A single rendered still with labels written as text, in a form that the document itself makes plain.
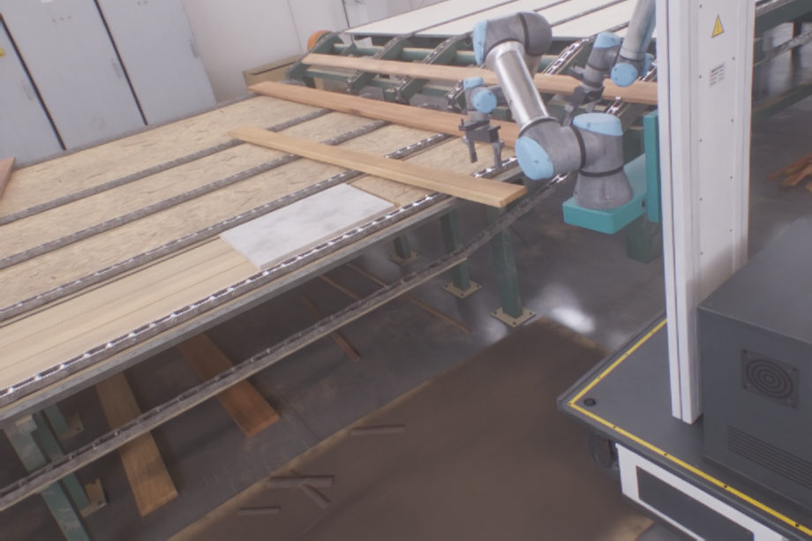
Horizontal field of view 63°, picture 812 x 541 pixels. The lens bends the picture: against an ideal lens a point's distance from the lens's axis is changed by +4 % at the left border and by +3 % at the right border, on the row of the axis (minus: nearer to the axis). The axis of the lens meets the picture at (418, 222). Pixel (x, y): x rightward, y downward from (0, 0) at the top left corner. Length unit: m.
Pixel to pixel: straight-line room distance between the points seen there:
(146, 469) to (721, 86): 2.57
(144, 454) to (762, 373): 2.43
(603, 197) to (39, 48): 6.47
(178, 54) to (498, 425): 6.00
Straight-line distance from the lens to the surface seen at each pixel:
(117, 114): 7.68
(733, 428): 1.98
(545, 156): 1.65
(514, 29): 1.92
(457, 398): 2.85
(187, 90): 7.81
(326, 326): 2.52
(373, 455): 2.71
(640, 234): 3.57
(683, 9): 1.66
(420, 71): 4.59
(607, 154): 1.72
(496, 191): 2.48
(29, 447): 2.48
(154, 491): 3.00
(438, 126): 3.43
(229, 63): 8.56
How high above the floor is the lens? 1.85
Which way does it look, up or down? 24 degrees down
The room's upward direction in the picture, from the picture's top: 12 degrees counter-clockwise
